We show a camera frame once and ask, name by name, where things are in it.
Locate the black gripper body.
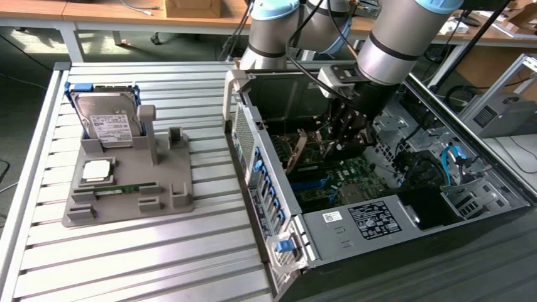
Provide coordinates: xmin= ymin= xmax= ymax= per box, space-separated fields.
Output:
xmin=334 ymin=80 xmax=398 ymax=125

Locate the graphics card with black fan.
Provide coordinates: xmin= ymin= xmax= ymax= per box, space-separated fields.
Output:
xmin=283 ymin=129 xmax=374 ymax=173

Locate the silver drive cage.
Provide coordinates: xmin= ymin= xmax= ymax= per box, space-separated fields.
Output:
xmin=367 ymin=100 xmax=424 ymax=164

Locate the green motherboard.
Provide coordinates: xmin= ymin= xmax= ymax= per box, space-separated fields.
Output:
xmin=267 ymin=131 xmax=390 ymax=215

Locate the silver chipset heatsink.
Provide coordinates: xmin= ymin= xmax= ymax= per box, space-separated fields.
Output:
xmin=339 ymin=184 xmax=365 ymax=204

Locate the blue expansion slot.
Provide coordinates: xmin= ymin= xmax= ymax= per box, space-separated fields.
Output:
xmin=291 ymin=179 xmax=331 ymax=191

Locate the open black PC case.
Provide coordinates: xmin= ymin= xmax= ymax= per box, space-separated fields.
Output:
xmin=221 ymin=64 xmax=537 ymax=302

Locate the grey electronics box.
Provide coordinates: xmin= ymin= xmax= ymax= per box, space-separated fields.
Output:
xmin=351 ymin=0 xmax=380 ymax=17

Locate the white small carton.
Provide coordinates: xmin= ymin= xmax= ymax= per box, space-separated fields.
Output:
xmin=439 ymin=18 xmax=470 ymax=35

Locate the silver disk bay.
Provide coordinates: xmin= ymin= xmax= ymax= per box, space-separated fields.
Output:
xmin=439 ymin=177 xmax=506 ymax=221

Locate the black stand pole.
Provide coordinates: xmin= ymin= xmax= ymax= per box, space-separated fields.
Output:
xmin=427 ymin=0 xmax=518 ymax=92

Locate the grey vented machine box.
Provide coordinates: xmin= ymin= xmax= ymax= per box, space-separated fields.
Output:
xmin=458 ymin=92 xmax=537 ymax=139

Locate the grey power supply unit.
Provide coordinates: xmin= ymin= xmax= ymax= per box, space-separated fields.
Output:
xmin=298 ymin=194 xmax=422 ymax=264

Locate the cluttered wooden desk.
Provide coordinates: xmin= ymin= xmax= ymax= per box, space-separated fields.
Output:
xmin=350 ymin=9 xmax=537 ymax=92

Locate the black monitor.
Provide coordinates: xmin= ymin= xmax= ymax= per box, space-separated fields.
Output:
xmin=460 ymin=0 xmax=510 ymax=28

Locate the brown cardboard piece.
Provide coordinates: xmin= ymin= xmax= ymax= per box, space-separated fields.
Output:
xmin=502 ymin=4 xmax=537 ymax=31

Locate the brown cardboard box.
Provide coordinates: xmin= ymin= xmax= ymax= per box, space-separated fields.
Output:
xmin=163 ymin=0 xmax=222 ymax=18

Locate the hard disk in blue carrier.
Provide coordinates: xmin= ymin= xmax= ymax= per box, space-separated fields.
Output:
xmin=62 ymin=81 xmax=146 ymax=148

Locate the green RAM stick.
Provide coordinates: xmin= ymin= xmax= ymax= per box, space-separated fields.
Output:
xmin=94 ymin=184 xmax=142 ymax=194

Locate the grey parts rack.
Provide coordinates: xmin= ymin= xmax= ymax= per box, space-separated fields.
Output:
xmin=61 ymin=104 xmax=195 ymax=228

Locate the silver CPU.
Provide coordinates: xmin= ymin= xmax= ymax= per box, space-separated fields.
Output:
xmin=81 ymin=159 xmax=117 ymax=185

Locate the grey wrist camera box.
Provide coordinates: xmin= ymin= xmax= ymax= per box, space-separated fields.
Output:
xmin=317 ymin=65 xmax=362 ymax=99

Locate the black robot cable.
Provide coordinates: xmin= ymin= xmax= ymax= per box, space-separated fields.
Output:
xmin=283 ymin=0 xmax=359 ymax=95

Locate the black power wire bundle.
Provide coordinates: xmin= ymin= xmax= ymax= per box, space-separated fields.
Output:
xmin=391 ymin=147 xmax=447 ymax=189

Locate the light blue disk wire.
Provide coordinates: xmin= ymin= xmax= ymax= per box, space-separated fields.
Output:
xmin=439 ymin=143 xmax=468 ymax=189

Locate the aluminium profile frame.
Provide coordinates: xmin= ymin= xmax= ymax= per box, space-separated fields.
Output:
xmin=458 ymin=52 xmax=537 ymax=111

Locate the white cable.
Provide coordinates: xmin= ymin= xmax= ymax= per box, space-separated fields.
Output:
xmin=118 ymin=0 xmax=163 ymax=15

